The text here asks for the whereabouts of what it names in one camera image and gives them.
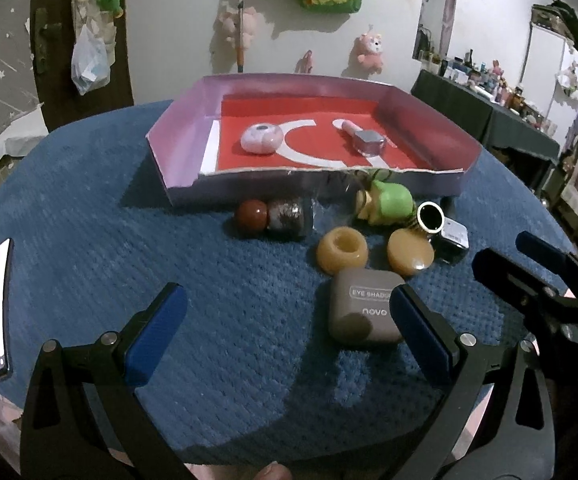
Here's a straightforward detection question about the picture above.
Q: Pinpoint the lilac cardboard box red bottom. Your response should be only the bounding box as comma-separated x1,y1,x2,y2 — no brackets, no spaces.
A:
146,74,482,208

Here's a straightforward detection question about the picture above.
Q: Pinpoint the black cylinder jar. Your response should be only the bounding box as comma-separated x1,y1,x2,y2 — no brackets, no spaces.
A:
405,201,446,237

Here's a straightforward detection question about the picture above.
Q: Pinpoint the door handle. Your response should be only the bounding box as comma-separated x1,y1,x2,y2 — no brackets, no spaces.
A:
34,8,50,75

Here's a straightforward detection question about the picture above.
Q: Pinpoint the table with dark green cloth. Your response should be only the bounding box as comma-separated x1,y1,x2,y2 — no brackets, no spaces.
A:
411,69,562,161

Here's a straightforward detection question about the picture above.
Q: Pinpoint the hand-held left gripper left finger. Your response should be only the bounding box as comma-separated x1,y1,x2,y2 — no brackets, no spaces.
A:
20,282,190,480

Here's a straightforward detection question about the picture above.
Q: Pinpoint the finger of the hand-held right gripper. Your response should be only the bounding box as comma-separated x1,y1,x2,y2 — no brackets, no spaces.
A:
516,231,578,306
472,248,570,314

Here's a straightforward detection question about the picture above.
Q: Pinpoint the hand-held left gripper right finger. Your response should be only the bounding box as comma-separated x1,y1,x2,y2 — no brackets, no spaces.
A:
389,283,558,480

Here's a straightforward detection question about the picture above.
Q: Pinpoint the white wardrobe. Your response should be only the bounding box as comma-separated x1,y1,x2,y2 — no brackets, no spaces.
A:
524,4,578,126

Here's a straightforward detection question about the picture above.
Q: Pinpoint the amber round lid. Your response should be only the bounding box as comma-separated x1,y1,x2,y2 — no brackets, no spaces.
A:
388,227,436,277

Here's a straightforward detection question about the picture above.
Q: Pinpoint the dark wooden door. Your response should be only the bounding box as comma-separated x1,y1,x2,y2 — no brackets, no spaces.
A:
29,0,136,133

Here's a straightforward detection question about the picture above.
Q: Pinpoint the pink pig plush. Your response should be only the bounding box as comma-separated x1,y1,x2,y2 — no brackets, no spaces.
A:
217,4,260,50

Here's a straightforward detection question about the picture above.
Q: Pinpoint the orange pole tool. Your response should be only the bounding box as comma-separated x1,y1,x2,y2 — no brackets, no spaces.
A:
236,0,247,75

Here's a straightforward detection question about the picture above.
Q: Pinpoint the dark jar brown round cap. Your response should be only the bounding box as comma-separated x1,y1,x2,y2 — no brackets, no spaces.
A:
234,199,316,238

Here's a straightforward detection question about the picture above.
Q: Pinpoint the amber round jar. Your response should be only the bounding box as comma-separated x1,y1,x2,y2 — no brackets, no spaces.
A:
317,226,370,276

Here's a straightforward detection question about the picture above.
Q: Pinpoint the pink lipstick silver cap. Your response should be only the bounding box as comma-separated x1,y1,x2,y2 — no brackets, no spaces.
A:
333,119,387,157

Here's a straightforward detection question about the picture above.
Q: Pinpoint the hanging plastic bag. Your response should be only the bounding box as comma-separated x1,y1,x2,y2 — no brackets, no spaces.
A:
71,24,110,97

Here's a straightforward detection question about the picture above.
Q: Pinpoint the taupe eyeshadow case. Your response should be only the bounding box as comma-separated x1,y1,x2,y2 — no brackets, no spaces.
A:
327,267,408,346

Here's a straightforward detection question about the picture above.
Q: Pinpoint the pink bear plush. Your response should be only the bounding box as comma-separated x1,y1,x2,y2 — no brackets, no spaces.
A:
353,32,386,73

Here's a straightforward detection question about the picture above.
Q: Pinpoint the green toy figure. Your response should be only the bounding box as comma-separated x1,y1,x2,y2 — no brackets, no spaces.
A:
355,179,416,225

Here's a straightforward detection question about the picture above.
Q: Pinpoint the cluster of bottles and trinkets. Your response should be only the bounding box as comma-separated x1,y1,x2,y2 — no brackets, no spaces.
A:
419,49,560,136

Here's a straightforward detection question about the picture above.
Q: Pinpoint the white round compact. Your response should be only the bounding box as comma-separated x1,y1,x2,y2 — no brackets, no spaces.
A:
240,123,286,153

